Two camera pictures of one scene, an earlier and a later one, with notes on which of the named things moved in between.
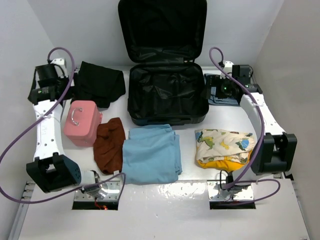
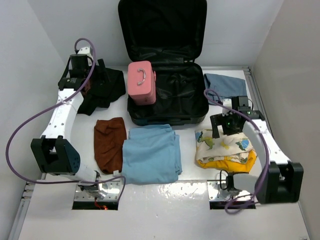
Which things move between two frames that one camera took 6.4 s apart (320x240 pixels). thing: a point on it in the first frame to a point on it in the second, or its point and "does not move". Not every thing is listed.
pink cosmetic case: x=82 y=118 to x=141 y=83
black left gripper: x=71 y=92 to x=101 y=77
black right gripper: x=214 y=81 to x=218 y=120
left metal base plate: x=110 y=190 does not move
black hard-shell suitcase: x=164 y=38 does not move
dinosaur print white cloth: x=223 y=150 does not move
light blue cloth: x=151 y=155 does not move
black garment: x=99 y=85 does not move
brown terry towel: x=108 y=146 does not move
